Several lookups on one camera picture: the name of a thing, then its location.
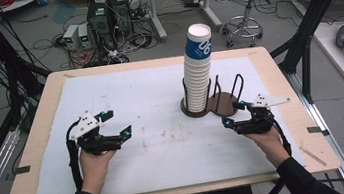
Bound long tan tape strip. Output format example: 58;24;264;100
299;143;327;171

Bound person's left hand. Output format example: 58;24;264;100
75;144;123;194

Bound black computer tower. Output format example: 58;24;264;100
85;0;118;53
110;0;136;38

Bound person's right hand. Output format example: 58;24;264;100
243;123;293;173

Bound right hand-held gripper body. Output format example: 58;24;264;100
230;90;294;138

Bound left hand-held gripper cable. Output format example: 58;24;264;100
62;119;88;193

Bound grey power supply unit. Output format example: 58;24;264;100
61;23;82;52
77;22;93;50

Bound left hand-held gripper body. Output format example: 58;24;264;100
62;106;125;160

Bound brown wire cup holder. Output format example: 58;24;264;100
177;70;250;124

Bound hand-held gripper cable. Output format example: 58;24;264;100
244;113;299;194
62;119;88;193

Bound white foam mat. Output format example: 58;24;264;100
16;48;308;194

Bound white round table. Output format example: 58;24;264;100
0;0;45;14

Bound black tape cross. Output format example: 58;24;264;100
315;170;344;192

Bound white desk leg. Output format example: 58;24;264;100
199;0;225;33
146;0;170;44

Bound floor cable tangle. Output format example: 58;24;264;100
50;21;163;73

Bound tan tape piece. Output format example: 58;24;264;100
61;71;77;80

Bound black tape piece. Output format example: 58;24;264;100
12;164;33;176
306;124;330;139

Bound black metal frame post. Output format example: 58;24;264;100
262;0;344;108

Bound right hand-held gripper cable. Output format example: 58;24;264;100
244;113;299;194

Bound stack of white paper cups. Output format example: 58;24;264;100
179;54;220;115

